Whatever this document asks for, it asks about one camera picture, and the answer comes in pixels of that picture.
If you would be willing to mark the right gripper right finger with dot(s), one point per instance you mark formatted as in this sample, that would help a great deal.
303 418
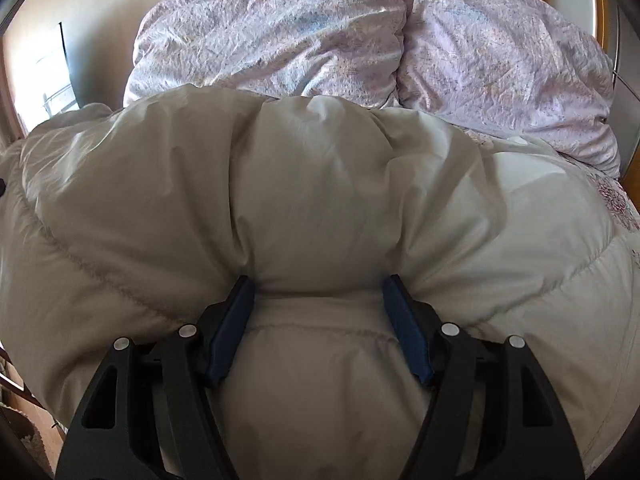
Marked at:
493 413

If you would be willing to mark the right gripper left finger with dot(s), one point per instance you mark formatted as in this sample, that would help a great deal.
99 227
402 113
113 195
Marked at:
113 434

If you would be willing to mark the beige puffer down jacket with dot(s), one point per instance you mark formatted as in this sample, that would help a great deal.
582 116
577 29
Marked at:
132 223

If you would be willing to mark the bright window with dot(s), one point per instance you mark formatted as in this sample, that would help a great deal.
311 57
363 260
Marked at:
39 76

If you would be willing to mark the floral bed sheet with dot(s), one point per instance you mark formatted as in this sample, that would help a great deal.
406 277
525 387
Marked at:
616 200

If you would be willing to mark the lilac floral duvet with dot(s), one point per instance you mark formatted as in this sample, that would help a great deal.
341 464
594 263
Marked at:
498 67

